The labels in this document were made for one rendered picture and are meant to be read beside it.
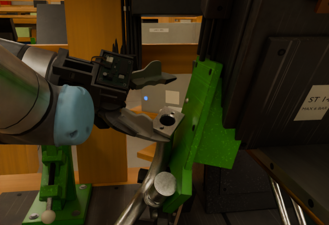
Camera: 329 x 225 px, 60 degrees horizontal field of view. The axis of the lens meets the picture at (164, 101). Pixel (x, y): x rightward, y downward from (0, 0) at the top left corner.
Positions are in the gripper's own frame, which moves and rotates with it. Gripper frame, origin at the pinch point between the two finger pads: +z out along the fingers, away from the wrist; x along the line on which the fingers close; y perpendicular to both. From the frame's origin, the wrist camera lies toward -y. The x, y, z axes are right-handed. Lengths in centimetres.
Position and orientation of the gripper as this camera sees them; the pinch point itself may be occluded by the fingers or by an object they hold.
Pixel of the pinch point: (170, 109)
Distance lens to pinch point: 51.0
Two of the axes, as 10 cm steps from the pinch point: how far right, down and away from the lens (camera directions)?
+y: 2.6, -5.0, -8.2
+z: 9.6, 2.2, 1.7
